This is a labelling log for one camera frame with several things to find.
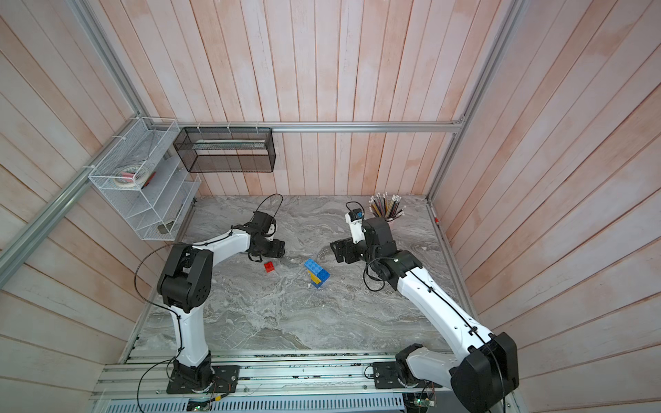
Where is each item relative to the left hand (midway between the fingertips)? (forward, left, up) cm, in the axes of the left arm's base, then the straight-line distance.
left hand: (275, 253), depth 101 cm
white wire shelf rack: (-2, +33, +27) cm, 43 cm away
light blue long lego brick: (-11, -16, +10) cm, 22 cm away
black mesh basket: (+34, +21, +24) cm, 47 cm away
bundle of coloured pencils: (+15, -44, +11) cm, 48 cm away
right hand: (-8, -26, +21) cm, 34 cm away
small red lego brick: (-7, +1, +1) cm, 7 cm away
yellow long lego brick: (-15, -16, +9) cm, 24 cm away
